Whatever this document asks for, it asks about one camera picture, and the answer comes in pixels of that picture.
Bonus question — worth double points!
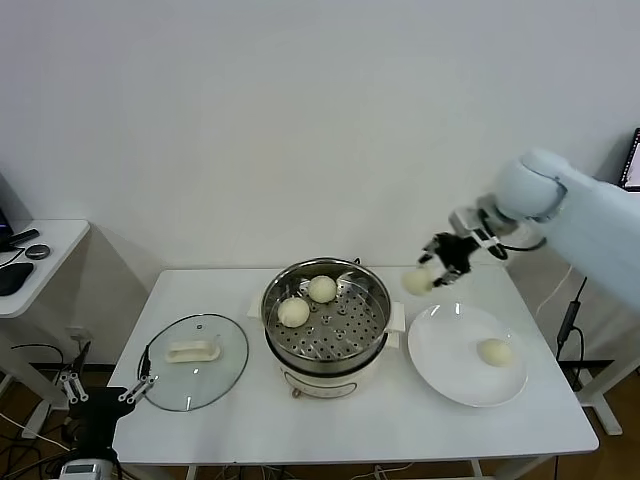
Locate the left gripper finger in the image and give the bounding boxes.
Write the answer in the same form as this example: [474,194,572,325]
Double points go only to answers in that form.
[58,341,93,405]
[118,344,156,405]

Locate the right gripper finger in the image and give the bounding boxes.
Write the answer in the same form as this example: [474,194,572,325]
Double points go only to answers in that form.
[418,237,442,267]
[429,268,465,289]

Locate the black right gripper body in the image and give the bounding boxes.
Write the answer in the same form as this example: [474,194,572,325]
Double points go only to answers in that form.
[432,232,476,275]

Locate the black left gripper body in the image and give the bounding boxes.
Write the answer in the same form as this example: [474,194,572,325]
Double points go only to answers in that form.
[68,386,138,462]

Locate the white steamed baozi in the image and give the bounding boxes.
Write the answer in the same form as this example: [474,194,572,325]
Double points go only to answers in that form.
[277,298,310,328]
[402,267,434,297]
[307,275,338,305]
[477,337,514,367]

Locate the glass lid cream handle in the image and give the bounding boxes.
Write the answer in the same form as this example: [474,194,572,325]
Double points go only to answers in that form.
[136,313,250,413]

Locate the stainless steel steamer basket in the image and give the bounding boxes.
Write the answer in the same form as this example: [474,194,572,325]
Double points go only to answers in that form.
[260,257,392,371]

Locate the white round plate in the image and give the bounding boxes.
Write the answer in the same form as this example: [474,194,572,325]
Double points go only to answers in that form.
[407,303,530,409]

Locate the white side desk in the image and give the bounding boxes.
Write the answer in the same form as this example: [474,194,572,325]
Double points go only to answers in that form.
[0,219,92,414]
[559,279,640,436]

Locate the cream electric cooker base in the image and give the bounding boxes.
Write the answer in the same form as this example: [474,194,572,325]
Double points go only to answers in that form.
[247,289,407,401]

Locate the dark monitor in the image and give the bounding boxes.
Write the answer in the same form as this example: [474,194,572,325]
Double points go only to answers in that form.
[0,172,35,254]

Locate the open black laptop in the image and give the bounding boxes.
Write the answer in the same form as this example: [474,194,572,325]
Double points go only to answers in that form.
[618,127,640,191]

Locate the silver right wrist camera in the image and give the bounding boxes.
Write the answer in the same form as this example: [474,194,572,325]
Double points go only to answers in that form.
[448,209,485,235]

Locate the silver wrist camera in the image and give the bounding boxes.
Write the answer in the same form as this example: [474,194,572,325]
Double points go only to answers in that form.
[60,462,104,480]
[448,209,485,235]

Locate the white wall socket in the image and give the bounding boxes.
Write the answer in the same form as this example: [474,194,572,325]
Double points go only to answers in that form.
[64,326,95,347]

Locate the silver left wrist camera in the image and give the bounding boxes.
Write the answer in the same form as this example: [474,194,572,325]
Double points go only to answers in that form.
[60,462,104,480]

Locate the white charging cable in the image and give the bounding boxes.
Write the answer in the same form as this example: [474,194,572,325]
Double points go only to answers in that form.
[534,264,572,320]

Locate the black power adapter cable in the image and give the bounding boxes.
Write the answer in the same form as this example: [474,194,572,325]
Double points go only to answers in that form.
[554,277,587,394]

